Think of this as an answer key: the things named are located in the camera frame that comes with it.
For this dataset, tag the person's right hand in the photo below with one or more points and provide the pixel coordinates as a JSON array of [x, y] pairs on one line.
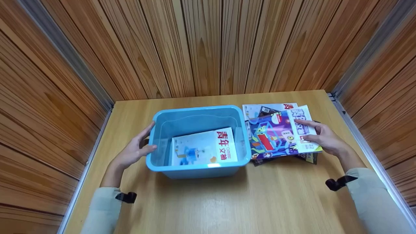
[[328, 139]]

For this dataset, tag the person's left hand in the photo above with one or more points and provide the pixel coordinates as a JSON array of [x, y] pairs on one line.
[[130, 152]]

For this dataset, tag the person's left thumb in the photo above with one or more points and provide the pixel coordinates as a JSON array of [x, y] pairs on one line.
[[149, 149]]

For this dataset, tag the person's left index finger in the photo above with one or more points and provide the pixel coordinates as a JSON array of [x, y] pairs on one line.
[[148, 130]]

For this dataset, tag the person's right thumb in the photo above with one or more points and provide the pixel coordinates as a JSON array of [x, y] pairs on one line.
[[309, 138]]

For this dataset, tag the person's right index finger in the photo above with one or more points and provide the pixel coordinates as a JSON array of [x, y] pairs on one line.
[[307, 123]]

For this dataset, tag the purple cover magazine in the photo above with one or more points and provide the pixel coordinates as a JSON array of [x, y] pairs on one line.
[[276, 136]]

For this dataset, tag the blue plastic storage bin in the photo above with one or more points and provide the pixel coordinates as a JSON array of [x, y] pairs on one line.
[[195, 118]]

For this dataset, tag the person's right forearm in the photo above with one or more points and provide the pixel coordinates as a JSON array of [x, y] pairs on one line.
[[370, 195]]

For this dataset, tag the person's left forearm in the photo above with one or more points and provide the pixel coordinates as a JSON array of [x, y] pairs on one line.
[[109, 201]]

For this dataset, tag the dark cover magazine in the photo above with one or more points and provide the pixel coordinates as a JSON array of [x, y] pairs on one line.
[[307, 157]]

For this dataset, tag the black wrist band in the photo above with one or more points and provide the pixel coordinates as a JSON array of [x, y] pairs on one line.
[[127, 197], [338, 182]]

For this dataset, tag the white magazine with red print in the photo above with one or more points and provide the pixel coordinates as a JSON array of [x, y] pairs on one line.
[[252, 110]]

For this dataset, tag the white magazine with blue figure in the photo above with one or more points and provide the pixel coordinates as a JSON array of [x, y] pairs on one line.
[[208, 148]]

